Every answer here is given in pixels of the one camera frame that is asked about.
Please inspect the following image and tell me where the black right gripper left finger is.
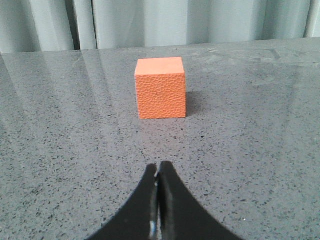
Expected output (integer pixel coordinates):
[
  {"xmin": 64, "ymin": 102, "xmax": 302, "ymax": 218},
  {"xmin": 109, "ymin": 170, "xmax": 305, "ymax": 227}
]
[{"xmin": 89, "ymin": 164, "xmax": 158, "ymax": 240}]

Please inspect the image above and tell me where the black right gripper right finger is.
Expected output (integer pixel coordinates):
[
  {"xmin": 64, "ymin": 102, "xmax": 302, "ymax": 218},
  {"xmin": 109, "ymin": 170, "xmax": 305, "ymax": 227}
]
[{"xmin": 158, "ymin": 161, "xmax": 240, "ymax": 240}]

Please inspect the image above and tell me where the orange foam cube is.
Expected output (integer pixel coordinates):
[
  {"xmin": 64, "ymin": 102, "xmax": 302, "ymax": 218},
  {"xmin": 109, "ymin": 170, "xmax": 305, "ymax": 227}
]
[{"xmin": 134, "ymin": 57, "xmax": 187, "ymax": 119}]

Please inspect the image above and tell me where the pale green curtain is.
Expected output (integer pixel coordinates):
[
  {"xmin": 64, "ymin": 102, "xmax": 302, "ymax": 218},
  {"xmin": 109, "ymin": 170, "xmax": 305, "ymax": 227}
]
[{"xmin": 0, "ymin": 0, "xmax": 320, "ymax": 53}]

